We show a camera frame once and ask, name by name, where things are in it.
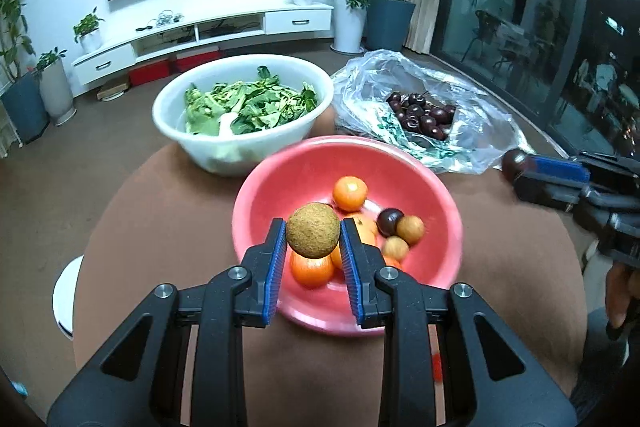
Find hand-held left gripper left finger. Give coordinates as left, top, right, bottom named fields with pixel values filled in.
left=47, top=218, right=289, bottom=427

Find tan longan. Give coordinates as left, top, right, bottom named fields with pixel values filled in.
left=381, top=236, right=410, bottom=260
left=396, top=215, right=426, bottom=245

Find brown kiwi fruit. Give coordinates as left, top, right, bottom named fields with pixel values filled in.
left=285, top=203, right=342, bottom=259

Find glass sliding door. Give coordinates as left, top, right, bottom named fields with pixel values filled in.
left=430, top=0, right=640, bottom=158

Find tall white planter with plant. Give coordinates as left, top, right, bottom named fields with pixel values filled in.
left=34, top=48, right=77, bottom=126

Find bushy plant in white pot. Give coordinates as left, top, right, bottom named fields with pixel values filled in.
left=320, top=0, right=373, bottom=55

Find person's right hand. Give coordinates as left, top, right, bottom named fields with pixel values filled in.
left=604, top=259, right=640, bottom=330

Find clear plastic bag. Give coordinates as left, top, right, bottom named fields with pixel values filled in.
left=331, top=49, right=526, bottom=175

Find red plastic bowl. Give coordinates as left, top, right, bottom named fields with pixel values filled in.
left=231, top=135, right=464, bottom=339

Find pile of dark cherries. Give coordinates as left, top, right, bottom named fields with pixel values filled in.
left=386, top=91, right=457, bottom=142

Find dark red cherry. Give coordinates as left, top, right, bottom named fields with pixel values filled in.
left=501, top=149, right=538, bottom=182
left=376, top=208, right=405, bottom=238

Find white television cabinet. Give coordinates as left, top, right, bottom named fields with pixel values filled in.
left=71, top=3, right=335, bottom=88

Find flat beige box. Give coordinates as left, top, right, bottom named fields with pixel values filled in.
left=96, top=79, right=132, bottom=102

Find green leafy vegetables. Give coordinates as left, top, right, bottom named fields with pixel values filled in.
left=184, top=66, right=318, bottom=135

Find tall plant in blue-grey pot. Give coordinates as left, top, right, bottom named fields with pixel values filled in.
left=0, top=0, right=51, bottom=145

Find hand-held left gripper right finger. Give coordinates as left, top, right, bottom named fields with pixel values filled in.
left=340, top=218, right=576, bottom=427

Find white round stool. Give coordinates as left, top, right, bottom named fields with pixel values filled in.
left=52, top=255, right=85, bottom=340

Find red storage box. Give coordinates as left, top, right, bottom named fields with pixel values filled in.
left=129, top=59, right=171, bottom=86
left=175, top=49, right=221, bottom=72

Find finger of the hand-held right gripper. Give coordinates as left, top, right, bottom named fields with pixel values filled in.
left=530, top=152, right=640, bottom=184
left=514, top=173, right=640, bottom=234

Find white rack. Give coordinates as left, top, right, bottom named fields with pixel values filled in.
left=0, top=107, right=21, bottom=160

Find tangle of cables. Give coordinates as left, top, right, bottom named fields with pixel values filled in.
left=135, top=11, right=185, bottom=32

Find white plastic basin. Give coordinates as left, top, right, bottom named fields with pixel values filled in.
left=152, top=54, right=335, bottom=178

